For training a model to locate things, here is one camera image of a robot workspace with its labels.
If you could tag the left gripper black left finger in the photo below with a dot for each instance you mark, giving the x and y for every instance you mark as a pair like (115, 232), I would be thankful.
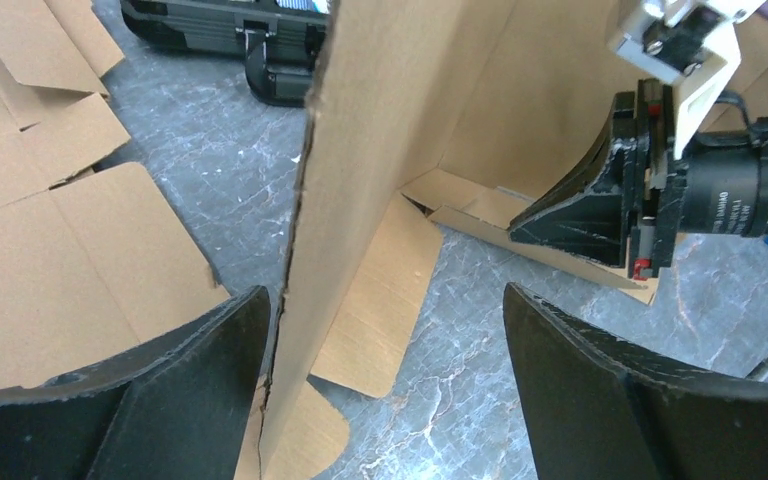
(175, 407)

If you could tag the stack of flat cardboard sheets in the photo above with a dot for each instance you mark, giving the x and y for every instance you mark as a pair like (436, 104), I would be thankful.
(92, 262)

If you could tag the black poker chip case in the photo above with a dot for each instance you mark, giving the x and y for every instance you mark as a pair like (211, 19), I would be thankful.
(278, 41)

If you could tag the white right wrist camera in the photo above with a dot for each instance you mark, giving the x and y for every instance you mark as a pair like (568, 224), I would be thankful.
(689, 45)

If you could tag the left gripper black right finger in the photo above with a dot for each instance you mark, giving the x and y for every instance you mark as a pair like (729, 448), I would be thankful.
(597, 406)

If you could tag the cardboard box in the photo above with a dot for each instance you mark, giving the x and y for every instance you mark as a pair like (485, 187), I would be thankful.
(431, 125)

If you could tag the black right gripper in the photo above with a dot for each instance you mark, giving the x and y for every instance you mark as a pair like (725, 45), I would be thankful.
(631, 196)

